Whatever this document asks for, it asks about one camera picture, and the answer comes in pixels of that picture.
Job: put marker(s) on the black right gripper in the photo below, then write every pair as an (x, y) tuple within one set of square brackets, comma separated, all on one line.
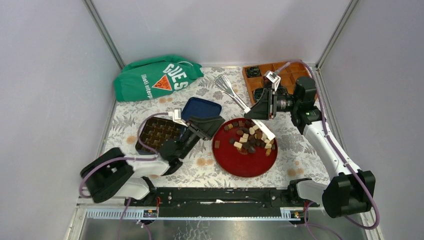
[(266, 108)]

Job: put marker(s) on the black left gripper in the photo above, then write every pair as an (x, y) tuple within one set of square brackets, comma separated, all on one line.
[(209, 124)]

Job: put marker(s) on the silver metal tongs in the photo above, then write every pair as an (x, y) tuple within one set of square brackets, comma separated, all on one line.
[(223, 83)]

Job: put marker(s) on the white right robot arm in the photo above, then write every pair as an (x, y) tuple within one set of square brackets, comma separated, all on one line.
[(351, 189)]

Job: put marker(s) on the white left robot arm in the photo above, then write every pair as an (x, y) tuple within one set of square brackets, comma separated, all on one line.
[(115, 174)]

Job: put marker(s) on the caramel square chocolate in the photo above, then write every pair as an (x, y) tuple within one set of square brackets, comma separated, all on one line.
[(217, 144)]

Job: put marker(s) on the white rectangular chocolate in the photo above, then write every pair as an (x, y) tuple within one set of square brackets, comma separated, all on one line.
[(237, 145)]

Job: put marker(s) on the blue chocolate box with tray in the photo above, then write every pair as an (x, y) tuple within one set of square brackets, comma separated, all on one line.
[(157, 130)]

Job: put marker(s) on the blue box lid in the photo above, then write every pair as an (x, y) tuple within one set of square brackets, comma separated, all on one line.
[(200, 108)]

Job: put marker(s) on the orange wooden divider tray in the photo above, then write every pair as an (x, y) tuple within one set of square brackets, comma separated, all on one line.
[(288, 76)]

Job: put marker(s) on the red round plate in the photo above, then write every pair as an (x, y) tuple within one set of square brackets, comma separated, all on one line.
[(257, 154)]

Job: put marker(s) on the green printed bag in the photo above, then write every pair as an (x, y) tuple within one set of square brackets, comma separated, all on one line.
[(155, 77)]

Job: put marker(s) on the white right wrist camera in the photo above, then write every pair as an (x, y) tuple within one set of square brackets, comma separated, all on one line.
[(271, 80)]

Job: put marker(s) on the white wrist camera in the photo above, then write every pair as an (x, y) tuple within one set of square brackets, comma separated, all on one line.
[(271, 80), (177, 115)]

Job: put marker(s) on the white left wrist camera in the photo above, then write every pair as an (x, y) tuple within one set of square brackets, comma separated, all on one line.
[(177, 115)]

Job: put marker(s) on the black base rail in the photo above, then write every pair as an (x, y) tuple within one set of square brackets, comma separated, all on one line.
[(193, 202)]

